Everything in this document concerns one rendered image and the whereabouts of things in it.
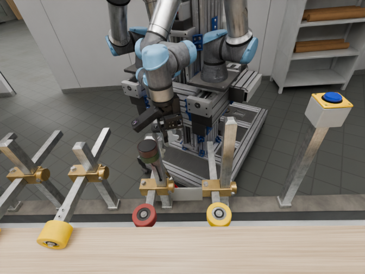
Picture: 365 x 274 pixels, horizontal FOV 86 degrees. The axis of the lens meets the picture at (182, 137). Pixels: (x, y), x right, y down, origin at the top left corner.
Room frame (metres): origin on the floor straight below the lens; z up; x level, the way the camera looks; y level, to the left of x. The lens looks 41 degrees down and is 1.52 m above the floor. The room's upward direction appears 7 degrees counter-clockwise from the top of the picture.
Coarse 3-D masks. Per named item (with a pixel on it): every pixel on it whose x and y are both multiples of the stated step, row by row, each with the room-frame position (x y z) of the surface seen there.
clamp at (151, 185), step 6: (150, 180) 0.50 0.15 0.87; (168, 180) 0.49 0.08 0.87; (144, 186) 0.47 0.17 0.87; (150, 186) 0.47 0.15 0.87; (156, 186) 0.47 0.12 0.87; (162, 186) 0.46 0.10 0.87; (168, 186) 0.46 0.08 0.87; (144, 192) 0.47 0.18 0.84; (156, 192) 0.46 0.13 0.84; (162, 192) 0.46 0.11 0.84; (168, 192) 0.45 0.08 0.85
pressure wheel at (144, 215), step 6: (144, 204) 0.37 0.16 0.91; (150, 204) 0.37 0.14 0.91; (138, 210) 0.35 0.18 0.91; (144, 210) 0.35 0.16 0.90; (150, 210) 0.35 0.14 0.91; (132, 216) 0.33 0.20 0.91; (138, 216) 0.33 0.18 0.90; (144, 216) 0.33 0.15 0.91; (150, 216) 0.33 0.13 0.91; (156, 216) 0.34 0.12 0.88; (138, 222) 0.31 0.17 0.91; (144, 222) 0.31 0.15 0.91; (150, 222) 0.31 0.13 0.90
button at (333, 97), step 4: (328, 92) 0.44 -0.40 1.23; (332, 92) 0.44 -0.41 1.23; (324, 96) 0.43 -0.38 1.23; (328, 96) 0.42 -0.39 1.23; (332, 96) 0.42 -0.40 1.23; (336, 96) 0.42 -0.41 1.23; (340, 96) 0.42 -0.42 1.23; (328, 100) 0.42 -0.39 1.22; (332, 100) 0.41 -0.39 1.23; (336, 100) 0.41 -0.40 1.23; (340, 100) 0.41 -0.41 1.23
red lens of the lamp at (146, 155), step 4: (156, 144) 0.44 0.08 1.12; (156, 148) 0.42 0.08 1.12; (140, 152) 0.41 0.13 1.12; (144, 152) 0.41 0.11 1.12; (148, 152) 0.41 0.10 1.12; (152, 152) 0.41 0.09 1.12; (156, 152) 0.42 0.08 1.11; (144, 156) 0.41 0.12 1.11; (148, 156) 0.41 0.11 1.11; (152, 156) 0.41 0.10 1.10
